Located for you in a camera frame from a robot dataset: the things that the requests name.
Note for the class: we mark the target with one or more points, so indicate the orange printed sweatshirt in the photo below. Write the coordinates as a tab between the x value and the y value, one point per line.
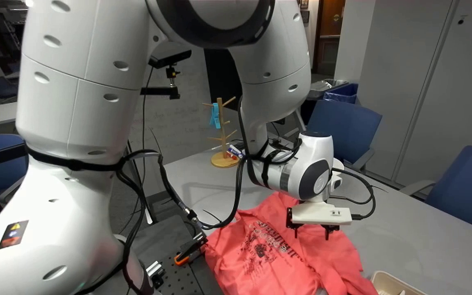
258	255

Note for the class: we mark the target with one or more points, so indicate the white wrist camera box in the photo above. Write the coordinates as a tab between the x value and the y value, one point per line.
323	213

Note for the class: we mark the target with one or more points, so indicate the orange black clamp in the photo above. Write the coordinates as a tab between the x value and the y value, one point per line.
184	257

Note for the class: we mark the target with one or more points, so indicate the grey trash bin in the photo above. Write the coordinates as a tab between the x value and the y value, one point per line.
321	87

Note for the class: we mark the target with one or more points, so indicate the grey metal cabinet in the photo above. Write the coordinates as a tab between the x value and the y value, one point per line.
438	82

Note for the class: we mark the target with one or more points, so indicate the blue bin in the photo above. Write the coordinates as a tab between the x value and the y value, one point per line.
343	91

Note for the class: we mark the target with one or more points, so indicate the black camera stand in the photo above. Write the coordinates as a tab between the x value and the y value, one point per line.
159	90

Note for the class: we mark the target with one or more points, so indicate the small metal post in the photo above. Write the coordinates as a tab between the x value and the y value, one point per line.
154	268

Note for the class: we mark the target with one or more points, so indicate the brown wooden door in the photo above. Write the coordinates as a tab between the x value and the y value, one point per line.
331	16

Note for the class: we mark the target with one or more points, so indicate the black monitor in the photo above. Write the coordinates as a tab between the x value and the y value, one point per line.
221	75

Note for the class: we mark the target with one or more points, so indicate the black bar camera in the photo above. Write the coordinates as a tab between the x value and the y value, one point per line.
171	57

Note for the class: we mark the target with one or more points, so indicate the beige cutlery tray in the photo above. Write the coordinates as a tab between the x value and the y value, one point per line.
397	283

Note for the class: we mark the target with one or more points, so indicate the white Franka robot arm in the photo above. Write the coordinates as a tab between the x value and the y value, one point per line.
72	82

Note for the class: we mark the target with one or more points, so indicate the black perforated breadboard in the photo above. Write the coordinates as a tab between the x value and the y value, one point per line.
179	280

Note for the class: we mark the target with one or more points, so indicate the wooden mug tree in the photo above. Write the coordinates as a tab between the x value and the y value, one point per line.
225	159

